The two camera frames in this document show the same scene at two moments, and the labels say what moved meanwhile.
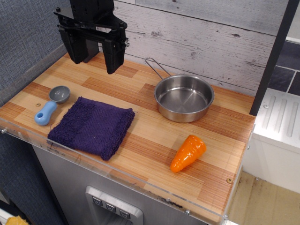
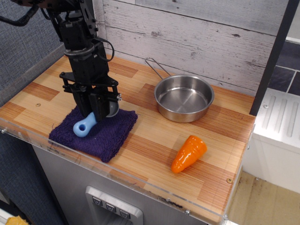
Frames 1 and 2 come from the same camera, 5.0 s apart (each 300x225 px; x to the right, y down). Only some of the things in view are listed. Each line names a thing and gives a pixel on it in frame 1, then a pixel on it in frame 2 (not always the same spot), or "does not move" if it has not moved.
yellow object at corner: (16, 220) does not move
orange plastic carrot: (191, 148) does not move
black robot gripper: (94, 19) -> (90, 73)
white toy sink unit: (273, 152) does not move
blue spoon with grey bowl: (59, 94) -> (82, 128)
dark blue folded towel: (95, 129) does not move
